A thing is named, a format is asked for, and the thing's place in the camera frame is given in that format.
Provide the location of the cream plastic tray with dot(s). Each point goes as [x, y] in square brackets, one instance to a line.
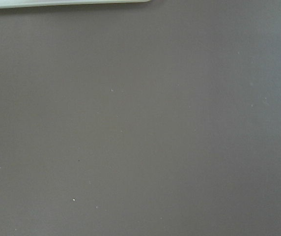
[5, 4]

